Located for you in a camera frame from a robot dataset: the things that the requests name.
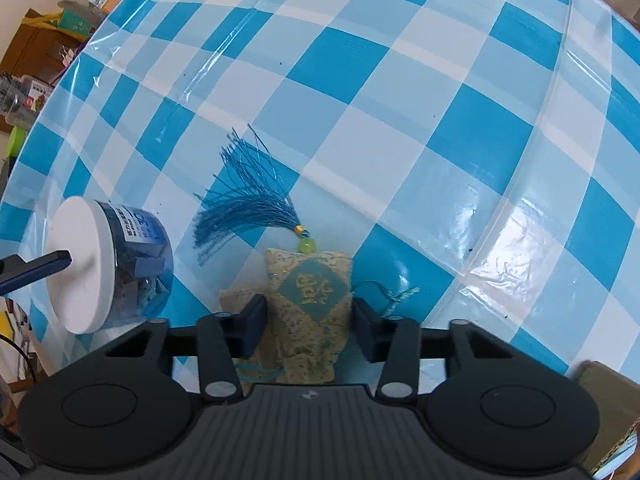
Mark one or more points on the cardboard box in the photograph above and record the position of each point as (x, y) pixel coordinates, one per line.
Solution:
(605, 400)

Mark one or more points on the clear jar with white lid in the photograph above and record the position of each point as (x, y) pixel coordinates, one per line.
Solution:
(80, 260)

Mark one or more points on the wooden cabinet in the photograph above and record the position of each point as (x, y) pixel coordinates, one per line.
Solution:
(40, 50)

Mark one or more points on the clear plastic jar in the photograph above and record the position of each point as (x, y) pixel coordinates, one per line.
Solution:
(22, 102)

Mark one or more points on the floral sachet with blue tassel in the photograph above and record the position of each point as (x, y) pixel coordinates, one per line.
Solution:
(310, 290)

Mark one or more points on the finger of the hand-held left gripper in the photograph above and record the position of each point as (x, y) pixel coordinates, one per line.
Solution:
(40, 267)

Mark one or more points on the green box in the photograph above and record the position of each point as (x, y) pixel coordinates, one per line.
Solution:
(77, 22)

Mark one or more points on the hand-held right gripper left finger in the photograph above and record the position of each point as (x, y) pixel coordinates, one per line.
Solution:
(255, 321)

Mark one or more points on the green plastic item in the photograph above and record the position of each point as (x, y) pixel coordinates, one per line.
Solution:
(17, 142)

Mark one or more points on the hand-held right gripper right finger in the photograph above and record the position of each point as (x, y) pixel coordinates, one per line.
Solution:
(365, 325)

